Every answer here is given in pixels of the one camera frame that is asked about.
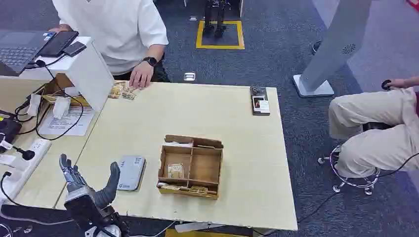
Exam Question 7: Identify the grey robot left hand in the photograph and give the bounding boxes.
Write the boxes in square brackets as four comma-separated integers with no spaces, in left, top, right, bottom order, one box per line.
[59,154,129,235]

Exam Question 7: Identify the printed card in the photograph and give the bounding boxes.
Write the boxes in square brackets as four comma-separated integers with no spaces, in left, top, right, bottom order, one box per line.
[168,163,185,180]

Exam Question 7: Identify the wooden compartment box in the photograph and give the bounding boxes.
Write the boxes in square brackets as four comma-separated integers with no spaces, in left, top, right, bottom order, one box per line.
[157,134,224,200]

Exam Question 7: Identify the grey flat card case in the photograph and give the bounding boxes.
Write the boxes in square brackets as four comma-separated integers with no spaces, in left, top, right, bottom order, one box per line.
[117,155,147,192]

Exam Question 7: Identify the white power strip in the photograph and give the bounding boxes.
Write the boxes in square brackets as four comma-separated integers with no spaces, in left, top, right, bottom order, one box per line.
[0,138,52,204]

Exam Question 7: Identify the black power plug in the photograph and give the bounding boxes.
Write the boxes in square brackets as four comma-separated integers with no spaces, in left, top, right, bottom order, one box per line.
[13,146,36,161]

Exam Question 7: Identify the printed paper sheet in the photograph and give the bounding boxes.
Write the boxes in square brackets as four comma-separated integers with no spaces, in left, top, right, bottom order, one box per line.
[38,106,96,137]

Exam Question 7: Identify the white charger adapter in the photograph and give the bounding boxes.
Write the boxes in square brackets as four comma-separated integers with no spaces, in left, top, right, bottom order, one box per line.
[27,94,42,118]
[52,96,72,119]

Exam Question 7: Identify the black device on desk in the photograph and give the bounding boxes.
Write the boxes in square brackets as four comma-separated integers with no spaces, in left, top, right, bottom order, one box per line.
[0,113,23,155]

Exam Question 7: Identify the card stack in box slot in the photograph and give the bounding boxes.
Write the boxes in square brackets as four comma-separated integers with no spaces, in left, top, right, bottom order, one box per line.
[157,182,210,197]

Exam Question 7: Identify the pale card in box slot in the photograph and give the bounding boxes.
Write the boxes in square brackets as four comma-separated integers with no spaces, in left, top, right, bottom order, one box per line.
[163,141,194,149]

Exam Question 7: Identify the brown cardboard box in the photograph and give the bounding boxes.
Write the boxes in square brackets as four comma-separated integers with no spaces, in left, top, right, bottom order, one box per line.
[42,73,91,108]

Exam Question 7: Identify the white desk riser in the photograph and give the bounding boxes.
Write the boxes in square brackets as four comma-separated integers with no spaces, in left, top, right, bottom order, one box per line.
[0,36,116,113]

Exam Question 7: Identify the person's left hand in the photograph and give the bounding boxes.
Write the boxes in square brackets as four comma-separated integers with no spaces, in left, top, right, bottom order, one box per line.
[129,61,155,89]

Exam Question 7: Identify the large black smartphone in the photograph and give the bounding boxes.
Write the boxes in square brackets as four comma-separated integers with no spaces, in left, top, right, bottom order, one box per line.
[38,31,80,58]

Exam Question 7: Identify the dark grey laptop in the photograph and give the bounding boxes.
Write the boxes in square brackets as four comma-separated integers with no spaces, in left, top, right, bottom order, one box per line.
[0,30,57,77]

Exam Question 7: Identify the person in white shirt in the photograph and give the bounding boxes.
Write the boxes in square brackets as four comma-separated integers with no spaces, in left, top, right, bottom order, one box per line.
[49,0,171,89]

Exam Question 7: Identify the person's right hand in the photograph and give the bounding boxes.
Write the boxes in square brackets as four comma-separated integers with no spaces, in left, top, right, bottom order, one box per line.
[49,23,73,34]

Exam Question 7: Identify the yellow floor tape square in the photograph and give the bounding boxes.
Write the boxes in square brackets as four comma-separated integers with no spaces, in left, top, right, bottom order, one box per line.
[196,20,246,51]

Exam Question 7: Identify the black phone with photo case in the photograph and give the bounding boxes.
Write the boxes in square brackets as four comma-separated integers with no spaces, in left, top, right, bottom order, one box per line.
[250,86,271,117]

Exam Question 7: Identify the black robot legs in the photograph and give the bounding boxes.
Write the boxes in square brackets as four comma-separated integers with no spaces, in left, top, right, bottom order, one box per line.
[203,0,228,39]

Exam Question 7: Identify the chrome stool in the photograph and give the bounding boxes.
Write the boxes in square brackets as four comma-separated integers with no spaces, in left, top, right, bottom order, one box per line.
[317,145,382,197]

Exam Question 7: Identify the seated person in beige trousers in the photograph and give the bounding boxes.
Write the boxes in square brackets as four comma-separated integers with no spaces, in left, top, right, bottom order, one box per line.
[328,76,419,179]

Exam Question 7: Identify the seated person's hand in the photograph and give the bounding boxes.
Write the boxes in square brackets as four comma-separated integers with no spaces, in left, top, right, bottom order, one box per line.
[386,78,410,90]

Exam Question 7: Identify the grey floor cable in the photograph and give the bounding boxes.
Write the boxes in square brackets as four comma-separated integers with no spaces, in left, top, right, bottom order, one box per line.
[0,209,77,227]

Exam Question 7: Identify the black looping cable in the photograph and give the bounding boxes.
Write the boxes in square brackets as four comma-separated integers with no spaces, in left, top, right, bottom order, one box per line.
[14,60,85,142]

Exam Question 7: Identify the black floor cable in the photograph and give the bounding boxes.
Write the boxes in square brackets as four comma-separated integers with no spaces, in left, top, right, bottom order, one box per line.
[296,152,419,224]

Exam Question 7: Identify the white floor stand post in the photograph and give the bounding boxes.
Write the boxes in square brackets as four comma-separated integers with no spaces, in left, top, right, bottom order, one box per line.
[293,0,374,98]

